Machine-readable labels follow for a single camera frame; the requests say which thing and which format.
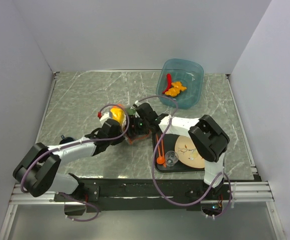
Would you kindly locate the orange plastic spoon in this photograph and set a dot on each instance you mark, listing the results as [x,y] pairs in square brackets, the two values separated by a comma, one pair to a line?
[160,160]

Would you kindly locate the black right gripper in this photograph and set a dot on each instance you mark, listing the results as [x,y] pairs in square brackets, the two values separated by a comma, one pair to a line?
[134,119]

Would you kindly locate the small clear glass cup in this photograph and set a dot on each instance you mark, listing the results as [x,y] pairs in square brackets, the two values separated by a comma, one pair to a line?
[171,158]

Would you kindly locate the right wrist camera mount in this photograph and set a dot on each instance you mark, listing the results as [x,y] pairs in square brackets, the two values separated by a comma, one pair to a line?
[136,104]

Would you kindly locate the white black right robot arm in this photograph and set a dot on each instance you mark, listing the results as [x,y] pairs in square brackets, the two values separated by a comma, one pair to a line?
[208,137]

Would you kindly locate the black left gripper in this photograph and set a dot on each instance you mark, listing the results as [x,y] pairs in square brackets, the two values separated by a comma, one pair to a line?
[117,140]

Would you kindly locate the red fake chili pepper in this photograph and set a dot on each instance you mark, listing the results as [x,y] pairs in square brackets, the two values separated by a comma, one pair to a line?
[169,83]

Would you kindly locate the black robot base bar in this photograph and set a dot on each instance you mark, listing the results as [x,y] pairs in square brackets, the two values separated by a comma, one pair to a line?
[142,194]

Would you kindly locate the clear zip top bag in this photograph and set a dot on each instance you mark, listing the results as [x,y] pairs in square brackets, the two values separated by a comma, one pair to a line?
[136,130]

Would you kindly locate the yellow fake bell pepper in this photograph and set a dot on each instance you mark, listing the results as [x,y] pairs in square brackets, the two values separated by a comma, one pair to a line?
[118,114]

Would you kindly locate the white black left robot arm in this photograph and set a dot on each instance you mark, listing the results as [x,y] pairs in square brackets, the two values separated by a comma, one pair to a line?
[37,170]

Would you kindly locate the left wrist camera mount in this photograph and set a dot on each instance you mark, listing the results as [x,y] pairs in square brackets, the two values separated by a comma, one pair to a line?
[104,116]

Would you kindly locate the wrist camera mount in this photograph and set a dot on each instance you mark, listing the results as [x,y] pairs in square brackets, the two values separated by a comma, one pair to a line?
[136,104]
[104,116]

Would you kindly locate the beige bird pattern plate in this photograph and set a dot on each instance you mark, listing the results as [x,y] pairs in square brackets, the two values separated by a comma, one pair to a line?
[188,154]

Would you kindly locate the tan fake ginger root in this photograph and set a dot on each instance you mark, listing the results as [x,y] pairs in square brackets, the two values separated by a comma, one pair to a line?
[176,89]

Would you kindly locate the green fake vegetable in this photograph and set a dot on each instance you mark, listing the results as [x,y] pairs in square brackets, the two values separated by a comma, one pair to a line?
[130,111]

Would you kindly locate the teal transparent plastic bin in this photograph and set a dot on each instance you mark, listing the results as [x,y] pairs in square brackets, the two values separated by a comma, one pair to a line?
[190,74]

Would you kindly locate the aluminium frame rail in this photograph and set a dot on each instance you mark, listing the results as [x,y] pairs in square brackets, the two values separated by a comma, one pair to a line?
[251,192]

